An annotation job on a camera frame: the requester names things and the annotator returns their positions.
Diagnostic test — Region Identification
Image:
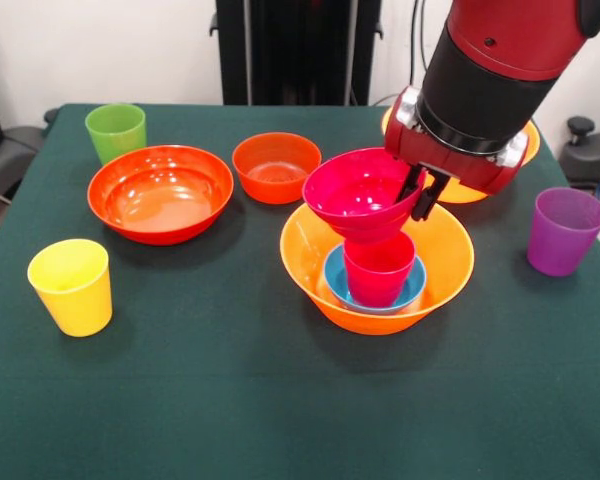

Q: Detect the pink plastic cup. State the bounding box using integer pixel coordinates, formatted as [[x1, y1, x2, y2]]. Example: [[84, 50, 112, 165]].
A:
[[342, 230, 417, 309]]

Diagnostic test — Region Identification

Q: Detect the purple plastic cup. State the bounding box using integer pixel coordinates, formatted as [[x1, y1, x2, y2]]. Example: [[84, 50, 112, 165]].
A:
[[526, 186, 600, 278]]

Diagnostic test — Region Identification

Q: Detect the dark green tablecloth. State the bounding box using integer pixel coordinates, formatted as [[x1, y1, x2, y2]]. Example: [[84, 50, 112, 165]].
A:
[[0, 102, 600, 480]]

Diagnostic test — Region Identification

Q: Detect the black hanging cable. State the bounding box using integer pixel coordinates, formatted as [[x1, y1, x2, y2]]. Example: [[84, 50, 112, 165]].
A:
[[373, 0, 431, 105]]

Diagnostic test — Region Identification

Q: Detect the large orange bowl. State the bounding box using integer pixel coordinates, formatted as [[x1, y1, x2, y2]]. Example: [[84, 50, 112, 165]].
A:
[[381, 104, 542, 205], [279, 202, 476, 336]]

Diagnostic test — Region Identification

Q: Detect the pink plastic bowl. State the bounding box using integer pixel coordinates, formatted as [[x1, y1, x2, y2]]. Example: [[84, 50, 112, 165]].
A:
[[301, 147, 427, 246]]

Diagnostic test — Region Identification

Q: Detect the green plastic cup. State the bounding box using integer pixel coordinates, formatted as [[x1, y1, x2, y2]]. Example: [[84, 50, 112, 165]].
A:
[[84, 102, 147, 166]]

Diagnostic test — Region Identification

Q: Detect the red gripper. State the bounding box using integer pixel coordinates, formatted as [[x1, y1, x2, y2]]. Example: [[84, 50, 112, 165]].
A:
[[383, 85, 530, 223]]

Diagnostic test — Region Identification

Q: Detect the wide red bowl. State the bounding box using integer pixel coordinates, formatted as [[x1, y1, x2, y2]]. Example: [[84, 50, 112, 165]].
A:
[[87, 144, 235, 246]]

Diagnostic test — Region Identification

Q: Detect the small red bowl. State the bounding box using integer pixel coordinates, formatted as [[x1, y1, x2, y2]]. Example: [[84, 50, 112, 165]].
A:
[[231, 131, 323, 205]]

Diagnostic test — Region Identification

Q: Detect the yellow plastic cup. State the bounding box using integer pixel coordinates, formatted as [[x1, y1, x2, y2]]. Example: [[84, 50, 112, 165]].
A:
[[27, 238, 114, 338]]

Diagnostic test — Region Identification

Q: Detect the blue plastic bowl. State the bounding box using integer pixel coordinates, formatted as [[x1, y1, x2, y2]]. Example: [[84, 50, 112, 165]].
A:
[[322, 243, 428, 316]]

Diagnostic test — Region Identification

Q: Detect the black chair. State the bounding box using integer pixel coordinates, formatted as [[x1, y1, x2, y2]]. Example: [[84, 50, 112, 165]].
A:
[[0, 64, 60, 201]]

